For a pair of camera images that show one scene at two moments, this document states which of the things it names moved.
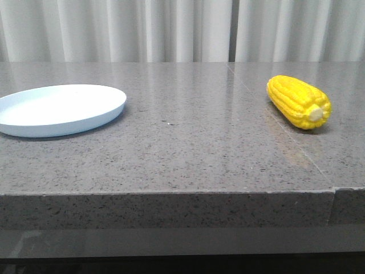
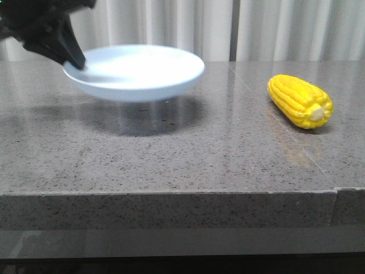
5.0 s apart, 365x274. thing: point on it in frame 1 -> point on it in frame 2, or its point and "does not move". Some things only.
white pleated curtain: x=182 y=31 does not move
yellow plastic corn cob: x=299 y=103 does not move
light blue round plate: x=58 y=109 -> x=136 y=73
